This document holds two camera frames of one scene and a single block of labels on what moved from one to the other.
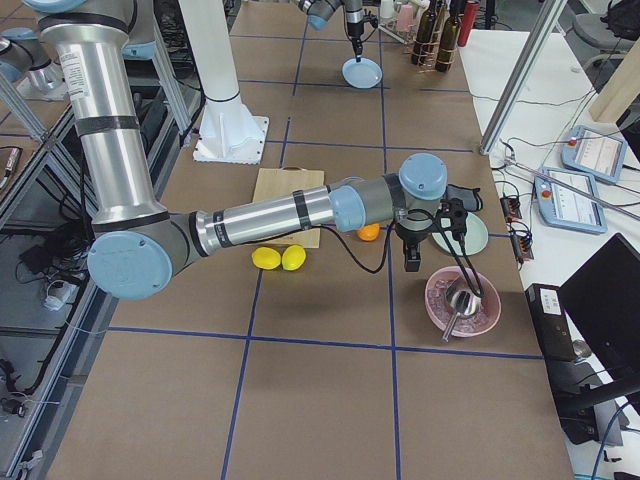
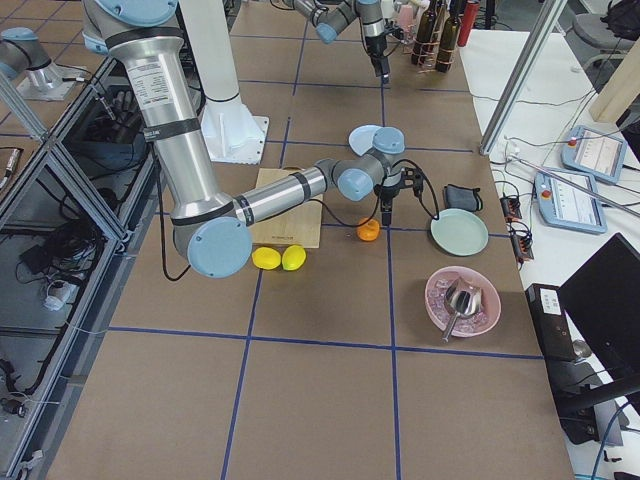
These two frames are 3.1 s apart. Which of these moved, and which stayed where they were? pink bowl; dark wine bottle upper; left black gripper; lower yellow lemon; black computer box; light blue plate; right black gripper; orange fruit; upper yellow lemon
Moved: light blue plate; right black gripper; left black gripper
Stayed: upper yellow lemon; pink bowl; lower yellow lemon; orange fruit; black computer box; dark wine bottle upper
